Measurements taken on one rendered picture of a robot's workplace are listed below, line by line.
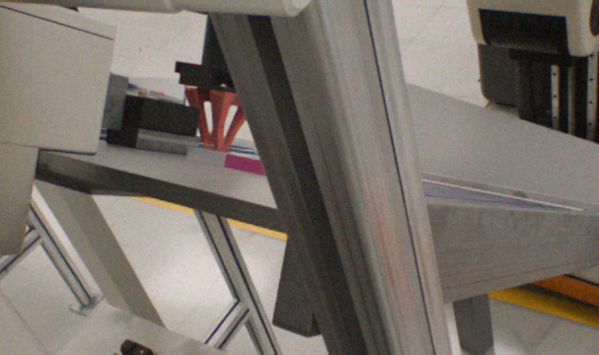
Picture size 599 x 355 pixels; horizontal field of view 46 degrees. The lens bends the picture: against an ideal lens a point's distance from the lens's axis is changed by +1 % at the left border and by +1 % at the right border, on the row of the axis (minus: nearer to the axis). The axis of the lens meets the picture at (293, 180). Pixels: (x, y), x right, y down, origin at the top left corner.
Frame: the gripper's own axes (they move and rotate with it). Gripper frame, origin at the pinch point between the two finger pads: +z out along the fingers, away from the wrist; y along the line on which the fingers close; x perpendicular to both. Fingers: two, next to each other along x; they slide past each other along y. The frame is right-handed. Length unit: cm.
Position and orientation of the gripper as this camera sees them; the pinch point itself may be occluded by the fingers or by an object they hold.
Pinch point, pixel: (215, 147)
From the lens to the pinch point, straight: 81.3
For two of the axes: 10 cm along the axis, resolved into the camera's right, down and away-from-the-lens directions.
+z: -1.4, 9.8, 1.3
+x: 5.5, -0.3, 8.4
